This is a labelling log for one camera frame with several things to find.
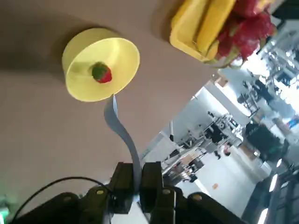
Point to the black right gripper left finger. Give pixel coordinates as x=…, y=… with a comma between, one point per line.
x=122, y=186

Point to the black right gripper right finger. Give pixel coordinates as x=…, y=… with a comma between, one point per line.
x=151, y=186

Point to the light blue plastic spoon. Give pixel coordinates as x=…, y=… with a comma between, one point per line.
x=111, y=114

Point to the red strawberry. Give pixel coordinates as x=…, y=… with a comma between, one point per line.
x=102, y=73

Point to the yellow bowl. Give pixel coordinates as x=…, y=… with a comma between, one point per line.
x=93, y=39

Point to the yellow plastic tray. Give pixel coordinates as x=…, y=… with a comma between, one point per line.
x=184, y=21

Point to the yellow banana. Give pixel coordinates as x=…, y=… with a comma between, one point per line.
x=212, y=25

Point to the red dragon fruit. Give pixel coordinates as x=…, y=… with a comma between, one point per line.
x=247, y=35

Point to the red apple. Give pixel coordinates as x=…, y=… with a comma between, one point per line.
x=247, y=7

